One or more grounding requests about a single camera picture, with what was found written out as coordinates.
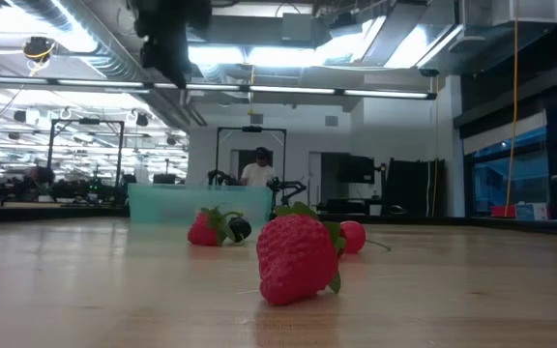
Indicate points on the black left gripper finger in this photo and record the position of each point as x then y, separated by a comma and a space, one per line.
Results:
169, 65

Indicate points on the black cherry green stem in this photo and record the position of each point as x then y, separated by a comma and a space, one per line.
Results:
242, 228

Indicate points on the black background robot arm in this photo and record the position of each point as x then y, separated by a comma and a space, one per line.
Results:
220, 178
288, 186

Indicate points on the long overhead light bar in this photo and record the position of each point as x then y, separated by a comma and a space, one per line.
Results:
288, 90

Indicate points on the grey ceiling ventilation unit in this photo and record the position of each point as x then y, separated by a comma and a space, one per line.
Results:
298, 29

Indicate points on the black ceiling dome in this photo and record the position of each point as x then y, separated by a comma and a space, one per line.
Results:
39, 48

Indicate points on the teal translucent plastic container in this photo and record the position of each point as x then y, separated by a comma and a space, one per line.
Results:
162, 203

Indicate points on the person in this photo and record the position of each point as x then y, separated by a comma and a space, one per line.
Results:
258, 175

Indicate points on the red plastic strawberry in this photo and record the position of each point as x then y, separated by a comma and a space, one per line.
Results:
201, 232
298, 261

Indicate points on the red plastic cherry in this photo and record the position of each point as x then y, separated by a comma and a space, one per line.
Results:
354, 237

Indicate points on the black standing panel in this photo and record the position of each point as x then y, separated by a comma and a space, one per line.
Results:
411, 188

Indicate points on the white ceiling unit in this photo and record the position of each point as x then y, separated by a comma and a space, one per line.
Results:
525, 12

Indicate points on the red box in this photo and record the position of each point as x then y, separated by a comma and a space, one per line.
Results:
501, 211

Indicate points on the blue and white box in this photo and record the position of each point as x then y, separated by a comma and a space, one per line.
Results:
530, 211

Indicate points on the silver ceiling duct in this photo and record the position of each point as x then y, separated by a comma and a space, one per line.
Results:
172, 108

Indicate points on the black gantry frame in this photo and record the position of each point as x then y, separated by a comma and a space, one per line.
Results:
85, 121
251, 129

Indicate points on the grey wall vent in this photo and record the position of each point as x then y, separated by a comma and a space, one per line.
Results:
331, 121
256, 119

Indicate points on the black table frame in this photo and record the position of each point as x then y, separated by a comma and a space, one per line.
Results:
66, 212

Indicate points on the black wall screen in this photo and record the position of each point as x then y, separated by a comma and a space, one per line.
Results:
356, 169

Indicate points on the black security camera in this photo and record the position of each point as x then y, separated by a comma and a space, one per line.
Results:
428, 72

